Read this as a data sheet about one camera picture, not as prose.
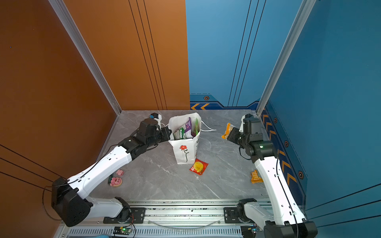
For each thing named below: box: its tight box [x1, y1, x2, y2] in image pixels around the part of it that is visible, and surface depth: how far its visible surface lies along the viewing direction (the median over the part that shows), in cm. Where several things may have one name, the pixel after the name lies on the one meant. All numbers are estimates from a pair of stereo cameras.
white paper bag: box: [167, 112, 217, 165], surface depth 82 cm
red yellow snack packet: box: [189, 158, 209, 176], surface depth 90 cm
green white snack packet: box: [179, 126, 188, 140], surface depth 81 cm
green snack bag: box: [194, 118, 199, 136], surface depth 85 cm
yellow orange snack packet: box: [221, 122, 236, 140], surface depth 76 cm
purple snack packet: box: [184, 117, 193, 139], surface depth 84 cm
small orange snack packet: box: [251, 169, 264, 184], surface depth 86 cm
